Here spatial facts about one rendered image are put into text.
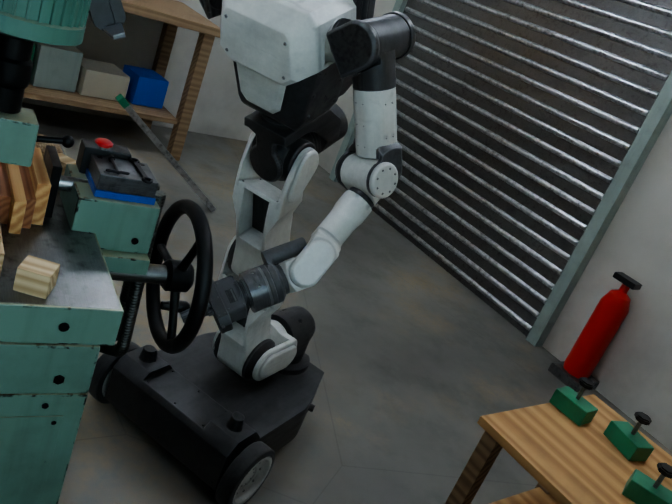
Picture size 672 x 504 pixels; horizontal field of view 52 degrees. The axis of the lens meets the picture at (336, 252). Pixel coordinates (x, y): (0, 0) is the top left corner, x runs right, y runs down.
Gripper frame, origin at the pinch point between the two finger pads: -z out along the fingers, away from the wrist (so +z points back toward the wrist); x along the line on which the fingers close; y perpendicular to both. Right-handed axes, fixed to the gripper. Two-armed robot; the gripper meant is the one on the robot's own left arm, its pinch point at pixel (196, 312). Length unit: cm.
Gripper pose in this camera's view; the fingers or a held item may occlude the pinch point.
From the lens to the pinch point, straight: 143.5
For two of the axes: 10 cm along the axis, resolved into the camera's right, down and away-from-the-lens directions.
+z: 8.9, -3.4, 2.9
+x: -4.4, -7.7, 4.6
